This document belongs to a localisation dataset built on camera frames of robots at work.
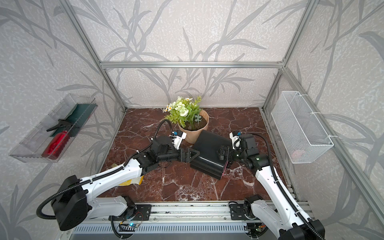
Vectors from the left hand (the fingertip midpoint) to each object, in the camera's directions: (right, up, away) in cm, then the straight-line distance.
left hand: (194, 153), depth 74 cm
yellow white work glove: (-32, -18, +10) cm, 38 cm away
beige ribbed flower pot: (+3, +16, +22) cm, 27 cm away
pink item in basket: (+49, 0, -2) cm, 49 cm away
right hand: (+15, +1, +5) cm, 15 cm away
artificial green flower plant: (-6, +22, +4) cm, 23 cm away
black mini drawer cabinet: (+7, -4, 0) cm, 8 cm away
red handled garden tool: (-54, +7, -15) cm, 57 cm away
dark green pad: (-56, +18, -3) cm, 59 cm away
